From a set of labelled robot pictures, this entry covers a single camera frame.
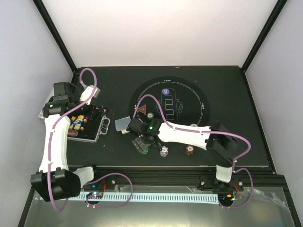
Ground green poker chip stack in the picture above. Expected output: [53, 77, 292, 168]
[141, 148, 149, 155]

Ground blue poker chip stack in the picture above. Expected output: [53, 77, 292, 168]
[160, 146, 169, 157]

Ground red triangular dealer button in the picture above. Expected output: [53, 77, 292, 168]
[137, 105, 146, 115]

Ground purple round blind button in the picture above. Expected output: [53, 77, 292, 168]
[161, 88, 170, 96]

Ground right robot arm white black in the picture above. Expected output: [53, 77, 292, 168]
[126, 118, 237, 191]

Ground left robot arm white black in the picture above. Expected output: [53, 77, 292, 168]
[30, 82, 102, 203]

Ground aluminium poker chip case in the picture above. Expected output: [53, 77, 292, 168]
[42, 95, 110, 143]

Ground blue playing card deck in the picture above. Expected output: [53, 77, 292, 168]
[115, 116, 131, 131]

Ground chips inside case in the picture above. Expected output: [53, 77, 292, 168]
[68, 115, 89, 138]

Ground red poker chip stack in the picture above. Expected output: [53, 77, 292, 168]
[186, 145, 195, 156]

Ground round black poker mat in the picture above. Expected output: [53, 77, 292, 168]
[129, 76, 210, 127]

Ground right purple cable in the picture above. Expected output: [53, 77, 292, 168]
[132, 94, 254, 210]

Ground purple cable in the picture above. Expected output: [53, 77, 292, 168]
[47, 68, 133, 211]
[132, 94, 254, 210]

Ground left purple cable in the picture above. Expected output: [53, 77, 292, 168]
[47, 68, 133, 211]

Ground white slotted cable duct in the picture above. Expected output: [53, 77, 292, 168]
[73, 192, 219, 205]

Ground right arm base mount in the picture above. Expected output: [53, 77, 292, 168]
[198, 175, 243, 207]

